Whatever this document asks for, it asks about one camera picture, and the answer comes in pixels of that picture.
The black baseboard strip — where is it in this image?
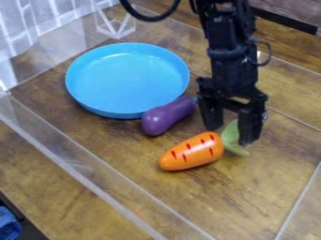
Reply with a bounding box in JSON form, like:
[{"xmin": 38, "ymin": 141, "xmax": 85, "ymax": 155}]
[{"xmin": 251, "ymin": 7, "xmax": 316, "ymax": 36}]

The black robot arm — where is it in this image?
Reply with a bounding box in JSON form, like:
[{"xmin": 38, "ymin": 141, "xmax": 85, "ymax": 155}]
[{"xmin": 189, "ymin": 0, "xmax": 268, "ymax": 146}]

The orange toy carrot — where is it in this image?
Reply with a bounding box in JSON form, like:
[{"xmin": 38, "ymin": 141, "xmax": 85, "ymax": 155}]
[{"xmin": 157, "ymin": 120, "xmax": 249, "ymax": 171}]

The white patterned curtain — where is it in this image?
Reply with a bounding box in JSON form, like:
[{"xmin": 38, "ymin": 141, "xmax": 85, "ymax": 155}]
[{"xmin": 0, "ymin": 0, "xmax": 122, "ymax": 60}]

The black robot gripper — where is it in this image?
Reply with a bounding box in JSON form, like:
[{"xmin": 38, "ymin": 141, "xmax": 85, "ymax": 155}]
[{"xmin": 196, "ymin": 46, "xmax": 267, "ymax": 146}]

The blue object at corner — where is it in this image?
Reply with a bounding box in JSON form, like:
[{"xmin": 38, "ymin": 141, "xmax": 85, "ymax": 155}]
[{"xmin": 0, "ymin": 206, "xmax": 21, "ymax": 240}]

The purple toy eggplant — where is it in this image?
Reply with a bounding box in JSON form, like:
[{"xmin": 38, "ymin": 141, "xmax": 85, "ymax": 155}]
[{"xmin": 140, "ymin": 96, "xmax": 193, "ymax": 136}]

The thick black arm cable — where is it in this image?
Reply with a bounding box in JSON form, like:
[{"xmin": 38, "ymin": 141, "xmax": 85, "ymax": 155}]
[{"xmin": 117, "ymin": 0, "xmax": 183, "ymax": 23}]

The blue round plastic tray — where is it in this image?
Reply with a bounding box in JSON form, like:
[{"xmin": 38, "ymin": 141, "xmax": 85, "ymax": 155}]
[{"xmin": 65, "ymin": 42, "xmax": 189, "ymax": 119}]

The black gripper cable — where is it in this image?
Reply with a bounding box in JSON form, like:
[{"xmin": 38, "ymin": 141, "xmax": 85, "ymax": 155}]
[{"xmin": 245, "ymin": 37, "xmax": 272, "ymax": 68}]

